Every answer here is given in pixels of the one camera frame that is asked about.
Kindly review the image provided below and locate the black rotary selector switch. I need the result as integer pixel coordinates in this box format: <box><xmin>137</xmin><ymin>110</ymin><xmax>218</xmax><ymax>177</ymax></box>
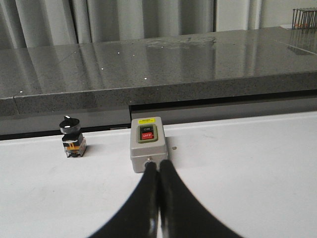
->
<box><xmin>59</xmin><ymin>115</ymin><xmax>87</xmax><ymax>158</ymax></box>

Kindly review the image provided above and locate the grey pleated curtain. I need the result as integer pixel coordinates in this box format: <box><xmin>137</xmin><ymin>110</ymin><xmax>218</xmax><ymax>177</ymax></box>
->
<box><xmin>0</xmin><ymin>0</ymin><xmax>317</xmax><ymax>49</ymax></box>

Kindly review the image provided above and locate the dark wire rack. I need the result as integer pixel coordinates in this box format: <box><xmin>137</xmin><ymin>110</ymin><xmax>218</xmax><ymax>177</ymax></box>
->
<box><xmin>291</xmin><ymin>7</ymin><xmax>317</xmax><ymax>29</ymax></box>

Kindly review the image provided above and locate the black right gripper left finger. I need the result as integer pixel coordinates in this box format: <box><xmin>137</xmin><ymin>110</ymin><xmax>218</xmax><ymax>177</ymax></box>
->
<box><xmin>91</xmin><ymin>162</ymin><xmax>159</xmax><ymax>238</ymax></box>

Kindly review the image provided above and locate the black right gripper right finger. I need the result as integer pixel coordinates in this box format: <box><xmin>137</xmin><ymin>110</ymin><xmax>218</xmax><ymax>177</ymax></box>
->
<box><xmin>159</xmin><ymin>160</ymin><xmax>240</xmax><ymax>238</ymax></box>

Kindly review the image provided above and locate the grey granite counter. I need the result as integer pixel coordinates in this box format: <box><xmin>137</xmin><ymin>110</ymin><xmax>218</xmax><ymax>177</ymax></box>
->
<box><xmin>0</xmin><ymin>27</ymin><xmax>317</xmax><ymax>140</ymax></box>

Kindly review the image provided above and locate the grey on-off switch box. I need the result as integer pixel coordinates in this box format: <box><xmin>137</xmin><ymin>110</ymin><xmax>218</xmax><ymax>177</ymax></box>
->
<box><xmin>130</xmin><ymin>117</ymin><xmax>168</xmax><ymax>173</ymax></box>

